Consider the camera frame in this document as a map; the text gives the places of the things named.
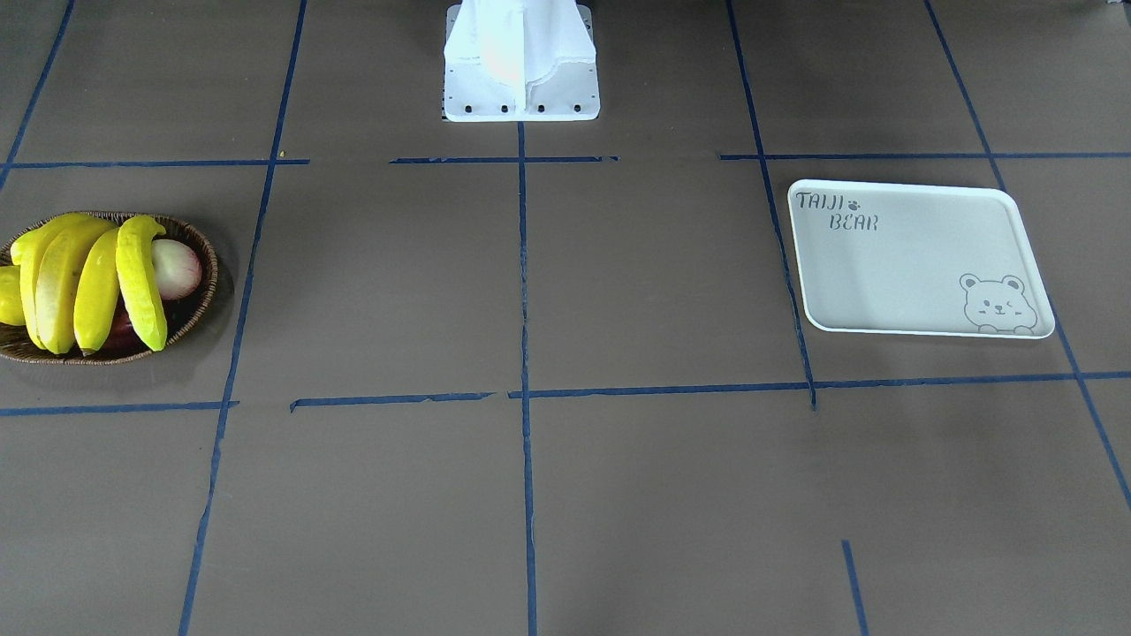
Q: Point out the yellow banana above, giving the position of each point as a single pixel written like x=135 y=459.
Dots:
x=56 y=286
x=27 y=253
x=96 y=300
x=137 y=280

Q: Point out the white bear tray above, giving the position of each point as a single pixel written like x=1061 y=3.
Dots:
x=924 y=260

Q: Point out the pale pink apple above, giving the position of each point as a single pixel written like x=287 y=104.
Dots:
x=178 y=269

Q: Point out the dark red mango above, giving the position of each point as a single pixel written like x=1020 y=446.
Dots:
x=123 y=336

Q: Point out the yellow lemon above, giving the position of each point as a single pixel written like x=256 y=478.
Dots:
x=11 y=305

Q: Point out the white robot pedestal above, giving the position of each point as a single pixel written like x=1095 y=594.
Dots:
x=520 y=61

